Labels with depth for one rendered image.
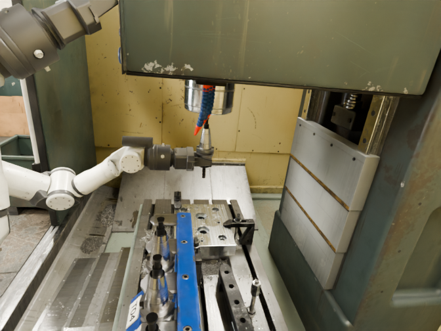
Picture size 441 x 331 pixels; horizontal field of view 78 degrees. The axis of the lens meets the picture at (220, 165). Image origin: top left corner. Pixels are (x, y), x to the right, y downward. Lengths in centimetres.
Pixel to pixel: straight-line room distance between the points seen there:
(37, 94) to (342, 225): 123
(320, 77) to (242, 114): 139
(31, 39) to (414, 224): 93
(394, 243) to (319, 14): 63
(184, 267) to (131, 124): 147
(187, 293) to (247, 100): 158
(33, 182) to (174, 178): 111
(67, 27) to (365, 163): 76
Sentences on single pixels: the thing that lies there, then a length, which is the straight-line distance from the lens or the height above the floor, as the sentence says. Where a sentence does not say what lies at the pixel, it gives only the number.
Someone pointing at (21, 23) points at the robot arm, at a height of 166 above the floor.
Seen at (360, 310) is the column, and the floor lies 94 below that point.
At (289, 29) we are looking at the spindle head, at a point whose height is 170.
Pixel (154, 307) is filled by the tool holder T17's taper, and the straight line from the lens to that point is 53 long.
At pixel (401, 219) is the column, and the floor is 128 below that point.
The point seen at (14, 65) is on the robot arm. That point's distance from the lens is 52.
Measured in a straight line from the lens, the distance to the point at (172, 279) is 60.
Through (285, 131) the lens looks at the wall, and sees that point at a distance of 211.
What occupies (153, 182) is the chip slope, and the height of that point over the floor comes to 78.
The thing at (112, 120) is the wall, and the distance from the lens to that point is 198.
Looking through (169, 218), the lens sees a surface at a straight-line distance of 77.
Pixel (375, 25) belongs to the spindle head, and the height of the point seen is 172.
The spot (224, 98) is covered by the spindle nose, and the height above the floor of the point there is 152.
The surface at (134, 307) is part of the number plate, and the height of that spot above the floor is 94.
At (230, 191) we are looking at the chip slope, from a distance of 192.
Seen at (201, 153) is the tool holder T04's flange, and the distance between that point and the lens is 91.
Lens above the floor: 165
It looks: 23 degrees down
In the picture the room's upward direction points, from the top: 6 degrees clockwise
